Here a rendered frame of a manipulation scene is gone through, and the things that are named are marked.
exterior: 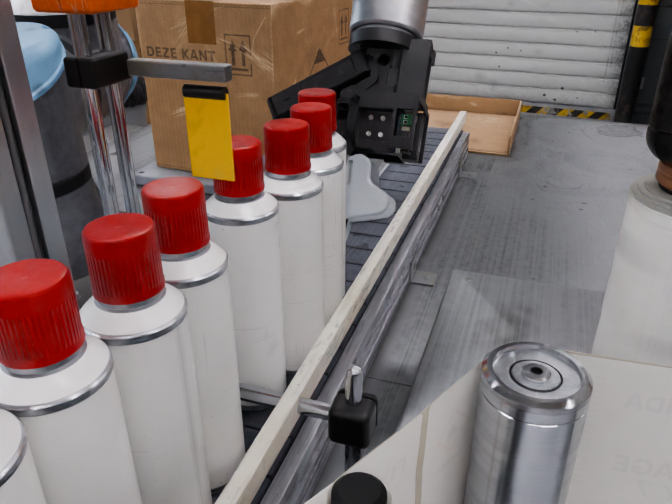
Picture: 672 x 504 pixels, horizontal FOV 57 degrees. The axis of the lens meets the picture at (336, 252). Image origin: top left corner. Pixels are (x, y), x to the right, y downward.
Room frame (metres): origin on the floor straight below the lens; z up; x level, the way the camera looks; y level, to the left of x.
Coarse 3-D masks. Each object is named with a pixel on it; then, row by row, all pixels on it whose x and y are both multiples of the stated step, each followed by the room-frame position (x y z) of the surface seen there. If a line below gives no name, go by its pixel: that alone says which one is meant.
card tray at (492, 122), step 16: (432, 96) 1.47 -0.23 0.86; (448, 96) 1.46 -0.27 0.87; (464, 96) 1.45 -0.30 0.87; (432, 112) 1.44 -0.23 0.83; (448, 112) 1.44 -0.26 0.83; (480, 112) 1.43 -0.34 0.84; (496, 112) 1.42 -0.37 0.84; (512, 112) 1.41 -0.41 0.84; (464, 128) 1.30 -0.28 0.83; (480, 128) 1.30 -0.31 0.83; (496, 128) 1.30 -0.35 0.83; (512, 128) 1.18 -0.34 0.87; (480, 144) 1.19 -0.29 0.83; (496, 144) 1.19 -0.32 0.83
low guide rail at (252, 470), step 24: (456, 120) 1.07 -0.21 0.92; (432, 168) 0.82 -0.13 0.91; (408, 216) 0.67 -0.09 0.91; (384, 240) 0.59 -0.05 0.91; (384, 264) 0.57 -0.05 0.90; (360, 288) 0.49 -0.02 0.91; (336, 312) 0.45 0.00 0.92; (336, 336) 0.42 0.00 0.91; (312, 360) 0.38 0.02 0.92; (312, 384) 0.36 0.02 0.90; (288, 408) 0.33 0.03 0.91; (264, 432) 0.30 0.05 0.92; (288, 432) 0.32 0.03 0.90; (264, 456) 0.28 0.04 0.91; (240, 480) 0.26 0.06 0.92
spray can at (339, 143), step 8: (312, 88) 0.54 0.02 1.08; (320, 88) 0.54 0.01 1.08; (304, 96) 0.52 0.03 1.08; (312, 96) 0.52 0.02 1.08; (320, 96) 0.52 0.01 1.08; (328, 96) 0.52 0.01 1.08; (328, 104) 0.52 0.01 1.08; (336, 128) 0.53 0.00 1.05; (336, 136) 0.53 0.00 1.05; (336, 144) 0.52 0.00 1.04; (344, 144) 0.52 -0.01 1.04; (336, 152) 0.51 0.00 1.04; (344, 152) 0.52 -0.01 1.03; (344, 160) 0.52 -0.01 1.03; (344, 168) 0.52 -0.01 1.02; (344, 176) 0.52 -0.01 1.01; (344, 184) 0.52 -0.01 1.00; (344, 192) 0.52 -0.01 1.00; (344, 200) 0.52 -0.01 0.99; (344, 208) 0.52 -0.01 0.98; (344, 216) 0.52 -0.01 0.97; (344, 224) 0.52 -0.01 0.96; (344, 232) 0.52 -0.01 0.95; (344, 240) 0.52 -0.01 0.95; (344, 248) 0.52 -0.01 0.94; (344, 256) 0.53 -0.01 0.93; (344, 264) 0.53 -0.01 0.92; (344, 272) 0.53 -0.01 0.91; (344, 280) 0.53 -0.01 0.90; (344, 288) 0.53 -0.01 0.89
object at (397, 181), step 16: (432, 128) 1.14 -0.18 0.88; (448, 128) 1.14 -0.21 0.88; (432, 144) 1.04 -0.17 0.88; (384, 176) 0.88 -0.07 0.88; (400, 176) 0.88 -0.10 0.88; (416, 176) 0.88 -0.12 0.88; (400, 192) 0.82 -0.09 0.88; (352, 224) 0.71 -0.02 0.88; (368, 224) 0.71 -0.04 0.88; (384, 224) 0.71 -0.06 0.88; (352, 240) 0.66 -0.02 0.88; (368, 240) 0.66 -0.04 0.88; (400, 240) 0.66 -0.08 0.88; (352, 256) 0.62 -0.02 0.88; (368, 256) 0.62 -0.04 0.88; (352, 272) 0.58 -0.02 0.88; (384, 272) 0.58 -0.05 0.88; (368, 304) 0.54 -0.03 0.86; (336, 352) 0.44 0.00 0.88; (288, 384) 0.40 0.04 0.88; (320, 384) 0.40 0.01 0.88; (256, 416) 0.36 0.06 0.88; (304, 416) 0.36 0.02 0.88; (256, 432) 0.34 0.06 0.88; (288, 448) 0.33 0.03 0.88; (272, 480) 0.31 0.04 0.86; (256, 496) 0.28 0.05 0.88
